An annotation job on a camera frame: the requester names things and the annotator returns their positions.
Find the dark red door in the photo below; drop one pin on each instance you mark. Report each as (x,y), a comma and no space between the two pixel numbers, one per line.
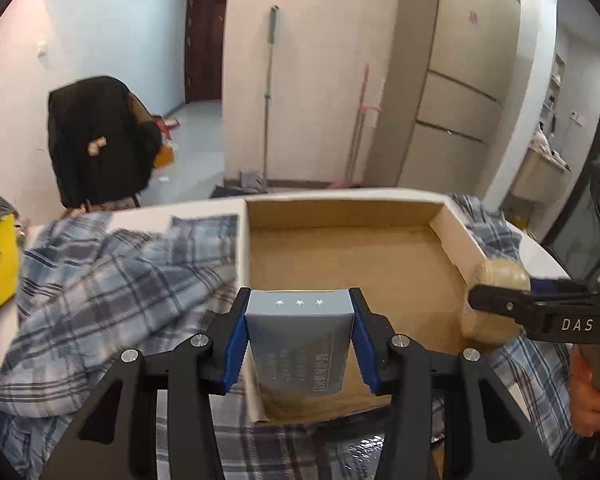
(203,55)

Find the grey small carton box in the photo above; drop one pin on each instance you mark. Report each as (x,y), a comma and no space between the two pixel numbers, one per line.
(300,339)

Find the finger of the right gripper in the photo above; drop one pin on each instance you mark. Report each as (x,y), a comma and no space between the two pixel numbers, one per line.
(568,318)
(558,286)

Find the wall shelf niche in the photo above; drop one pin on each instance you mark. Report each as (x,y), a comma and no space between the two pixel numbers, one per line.
(555,83)

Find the blue plaid shirt cloth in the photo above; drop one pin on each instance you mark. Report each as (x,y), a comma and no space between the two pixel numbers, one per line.
(86,295)

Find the beige sink cabinet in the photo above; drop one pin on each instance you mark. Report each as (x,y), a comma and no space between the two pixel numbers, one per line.
(540,178)

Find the white light switch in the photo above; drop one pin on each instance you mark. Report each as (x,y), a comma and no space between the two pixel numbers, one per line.
(41,50)

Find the cardboard tray box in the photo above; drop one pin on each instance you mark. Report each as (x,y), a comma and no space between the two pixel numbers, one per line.
(407,251)

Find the grey mop handle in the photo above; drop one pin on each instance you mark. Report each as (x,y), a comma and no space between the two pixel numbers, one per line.
(272,22)

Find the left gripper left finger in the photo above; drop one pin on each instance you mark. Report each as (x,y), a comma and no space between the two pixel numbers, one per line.
(114,434)

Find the red broom handle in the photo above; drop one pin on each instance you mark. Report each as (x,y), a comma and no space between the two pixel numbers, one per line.
(356,139)

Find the chair with black jacket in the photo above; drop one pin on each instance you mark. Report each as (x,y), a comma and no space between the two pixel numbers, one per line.
(102,142)

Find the beige refrigerator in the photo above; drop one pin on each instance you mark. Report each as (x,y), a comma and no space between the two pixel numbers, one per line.
(450,66)

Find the right hand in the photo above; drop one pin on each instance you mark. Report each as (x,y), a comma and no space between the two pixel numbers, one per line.
(584,398)

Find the orange cardboard box floor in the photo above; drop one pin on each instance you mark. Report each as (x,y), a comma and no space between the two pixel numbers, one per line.
(165,156)

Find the dark framed glass door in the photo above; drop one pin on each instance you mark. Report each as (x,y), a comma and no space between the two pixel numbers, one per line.
(574,239)

